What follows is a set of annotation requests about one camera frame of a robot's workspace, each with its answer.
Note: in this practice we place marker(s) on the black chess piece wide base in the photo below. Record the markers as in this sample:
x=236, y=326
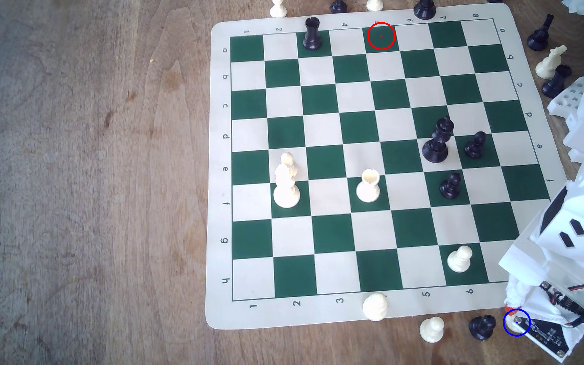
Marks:
x=425, y=10

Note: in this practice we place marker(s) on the white bishop on board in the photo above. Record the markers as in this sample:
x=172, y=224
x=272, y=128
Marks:
x=286, y=187

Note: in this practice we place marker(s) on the black camera circuit board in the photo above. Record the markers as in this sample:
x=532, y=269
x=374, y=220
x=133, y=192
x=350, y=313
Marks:
x=550, y=337

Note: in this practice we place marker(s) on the crumpled white tissue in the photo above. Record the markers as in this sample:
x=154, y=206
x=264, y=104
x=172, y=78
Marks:
x=578, y=6

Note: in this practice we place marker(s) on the black chess pawn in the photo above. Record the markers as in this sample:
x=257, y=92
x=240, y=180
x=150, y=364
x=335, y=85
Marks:
x=482, y=327
x=475, y=146
x=450, y=186
x=338, y=6

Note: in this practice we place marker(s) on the black chess king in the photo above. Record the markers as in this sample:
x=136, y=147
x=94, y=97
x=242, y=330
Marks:
x=437, y=144

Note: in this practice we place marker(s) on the white chess rook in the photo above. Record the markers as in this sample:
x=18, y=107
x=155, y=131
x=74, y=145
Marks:
x=368, y=187

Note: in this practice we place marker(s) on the green and cream chess mat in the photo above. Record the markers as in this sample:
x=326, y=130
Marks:
x=363, y=167

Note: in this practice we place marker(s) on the black chess knight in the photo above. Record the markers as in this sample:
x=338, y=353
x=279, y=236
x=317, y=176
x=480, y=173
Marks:
x=555, y=82

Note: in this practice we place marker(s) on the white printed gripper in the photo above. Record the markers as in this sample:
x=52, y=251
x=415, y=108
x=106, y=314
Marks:
x=517, y=286

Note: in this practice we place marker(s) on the white chess knight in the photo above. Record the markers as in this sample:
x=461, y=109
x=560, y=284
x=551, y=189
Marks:
x=549, y=63

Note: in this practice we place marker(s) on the black chess rook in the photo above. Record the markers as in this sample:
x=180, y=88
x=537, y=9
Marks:
x=312, y=33

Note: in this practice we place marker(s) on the white chess bishop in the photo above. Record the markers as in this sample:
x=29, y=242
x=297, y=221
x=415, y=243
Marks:
x=374, y=306

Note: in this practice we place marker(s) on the black chess bishop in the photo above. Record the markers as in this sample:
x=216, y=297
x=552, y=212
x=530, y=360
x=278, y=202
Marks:
x=540, y=35

